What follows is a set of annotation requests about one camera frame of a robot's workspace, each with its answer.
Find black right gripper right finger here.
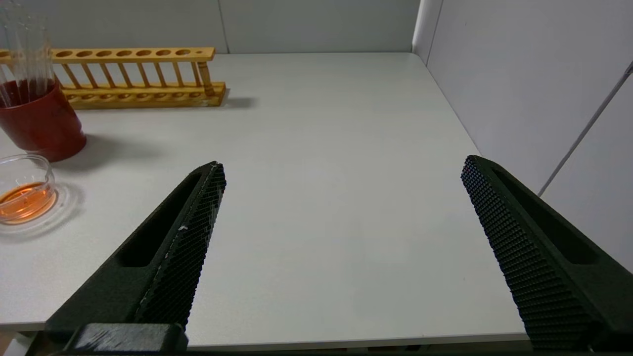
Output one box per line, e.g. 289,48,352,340
461,155,633,353

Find red plastic cup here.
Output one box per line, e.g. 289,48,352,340
0,78,87,163

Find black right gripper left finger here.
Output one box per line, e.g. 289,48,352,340
45,161,227,353

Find clear glass beaker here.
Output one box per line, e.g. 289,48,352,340
0,154,71,234

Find wooden test tube rack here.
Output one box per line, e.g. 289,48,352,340
0,46,227,109

